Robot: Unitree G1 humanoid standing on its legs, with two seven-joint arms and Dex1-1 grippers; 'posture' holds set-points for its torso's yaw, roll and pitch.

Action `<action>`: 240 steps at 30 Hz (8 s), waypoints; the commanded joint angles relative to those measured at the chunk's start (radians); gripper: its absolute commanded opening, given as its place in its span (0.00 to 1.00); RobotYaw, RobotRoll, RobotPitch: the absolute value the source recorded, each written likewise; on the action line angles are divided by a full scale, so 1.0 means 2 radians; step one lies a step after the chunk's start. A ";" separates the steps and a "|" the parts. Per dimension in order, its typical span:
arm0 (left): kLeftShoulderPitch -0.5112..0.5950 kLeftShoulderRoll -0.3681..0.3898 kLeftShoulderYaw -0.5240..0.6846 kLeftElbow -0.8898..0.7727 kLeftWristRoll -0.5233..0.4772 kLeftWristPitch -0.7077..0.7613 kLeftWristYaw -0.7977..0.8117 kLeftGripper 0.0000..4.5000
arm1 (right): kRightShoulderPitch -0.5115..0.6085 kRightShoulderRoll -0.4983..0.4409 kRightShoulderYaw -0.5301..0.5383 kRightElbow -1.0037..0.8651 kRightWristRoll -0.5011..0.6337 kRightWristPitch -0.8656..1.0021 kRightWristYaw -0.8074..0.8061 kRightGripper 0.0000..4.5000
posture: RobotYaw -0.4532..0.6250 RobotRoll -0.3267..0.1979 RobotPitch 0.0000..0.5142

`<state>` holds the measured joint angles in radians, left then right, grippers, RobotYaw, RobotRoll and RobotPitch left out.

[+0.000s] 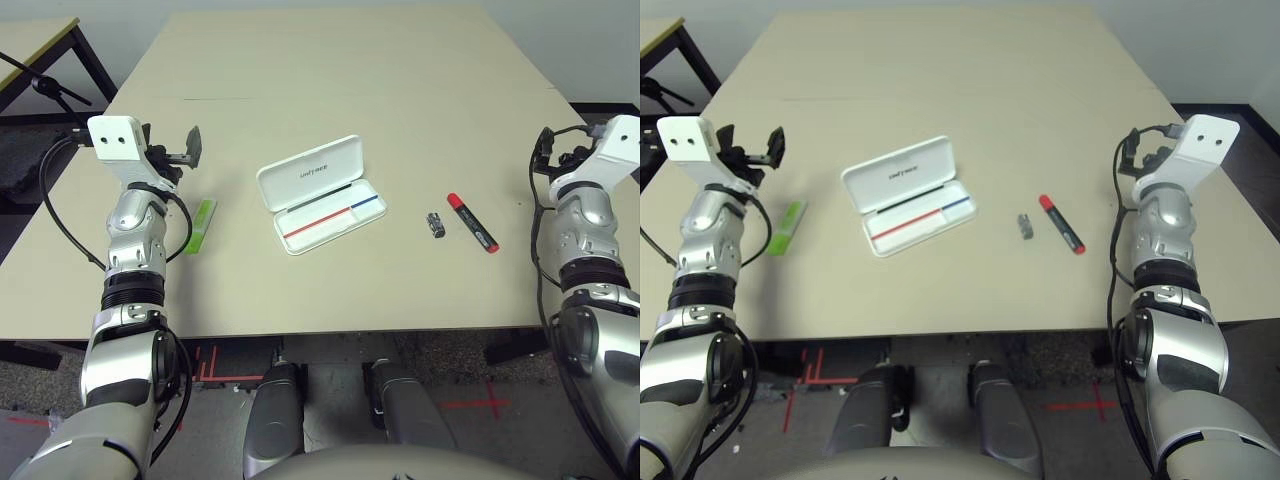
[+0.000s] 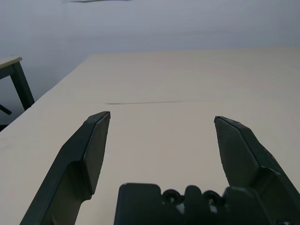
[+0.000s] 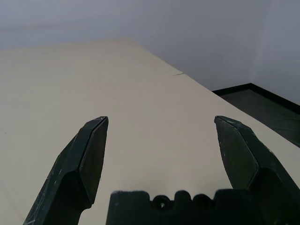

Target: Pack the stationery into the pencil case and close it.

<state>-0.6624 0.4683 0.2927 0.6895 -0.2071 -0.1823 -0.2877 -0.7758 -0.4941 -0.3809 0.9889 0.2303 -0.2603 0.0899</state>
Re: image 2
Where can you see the side table with dark legs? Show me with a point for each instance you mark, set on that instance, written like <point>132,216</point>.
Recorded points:
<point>21,86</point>

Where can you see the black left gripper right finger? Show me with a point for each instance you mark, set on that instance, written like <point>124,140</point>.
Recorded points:
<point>243,152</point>

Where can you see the black tripod stand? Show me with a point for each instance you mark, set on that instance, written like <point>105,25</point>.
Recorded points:
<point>5,109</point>

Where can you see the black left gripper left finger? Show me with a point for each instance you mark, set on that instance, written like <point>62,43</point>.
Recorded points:
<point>77,152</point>

